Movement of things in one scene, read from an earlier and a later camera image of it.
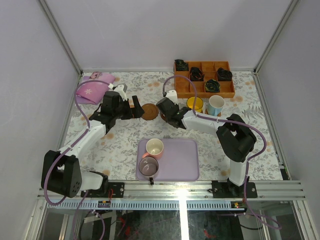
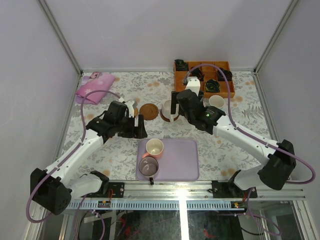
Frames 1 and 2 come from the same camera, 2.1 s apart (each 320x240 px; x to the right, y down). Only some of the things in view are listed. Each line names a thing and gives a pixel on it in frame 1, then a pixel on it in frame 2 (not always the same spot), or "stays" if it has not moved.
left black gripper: (129, 110) to (133, 130)
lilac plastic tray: (179, 162) stays
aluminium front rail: (190, 190) stays
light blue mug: (216, 102) stays
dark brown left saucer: (150, 112) stays
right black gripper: (176, 105) to (174, 101)
